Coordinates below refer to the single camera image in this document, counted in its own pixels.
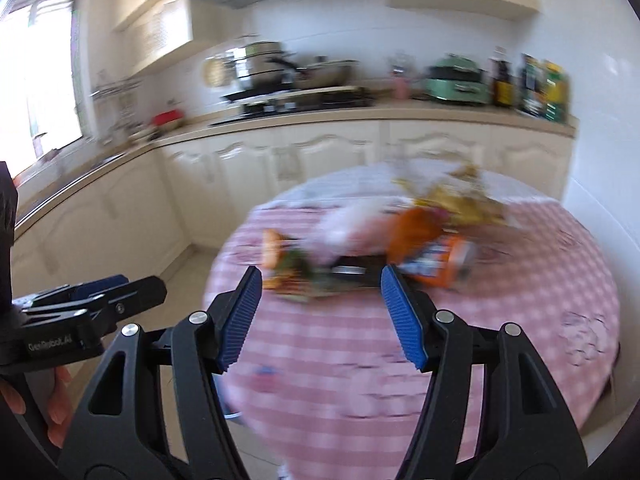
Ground yellow wrapper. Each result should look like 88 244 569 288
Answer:
392 165 508 228

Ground person's left hand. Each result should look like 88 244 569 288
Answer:
0 366 75 450

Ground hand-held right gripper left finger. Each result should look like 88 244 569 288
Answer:
59 265 263 480

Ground cream lower kitchen cabinets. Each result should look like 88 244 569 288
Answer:
12 105 579 286

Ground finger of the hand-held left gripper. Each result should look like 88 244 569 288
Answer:
94 276 168 332
14 274 131 312

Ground green and yellow bottles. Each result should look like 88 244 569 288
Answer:
519 52 572 124

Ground metal wall rack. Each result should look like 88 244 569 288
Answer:
89 74 147 100

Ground green kitchen appliance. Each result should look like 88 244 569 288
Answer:
424 54 489 107

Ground frying pan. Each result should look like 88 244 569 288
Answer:
294 57 359 89

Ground steel pot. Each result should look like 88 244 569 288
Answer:
231 41 297 92

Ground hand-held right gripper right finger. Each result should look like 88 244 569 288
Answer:
380 264 588 480

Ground white tissue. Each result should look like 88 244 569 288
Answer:
312 205 396 266

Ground green wrapper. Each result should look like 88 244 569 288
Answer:
270 247 351 302

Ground dark sauce bottle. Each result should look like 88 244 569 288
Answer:
489 49 517 109

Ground black gas stove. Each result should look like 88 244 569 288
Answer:
209 86 377 127

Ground orange snack bag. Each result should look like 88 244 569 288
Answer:
387 207 476 291

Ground pink checked tablecloth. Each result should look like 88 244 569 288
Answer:
202 165 621 466

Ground window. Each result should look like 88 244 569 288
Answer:
0 2 84 173

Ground small orange packet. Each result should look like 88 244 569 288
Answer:
261 229 286 288

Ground red container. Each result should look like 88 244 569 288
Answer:
151 110 184 129

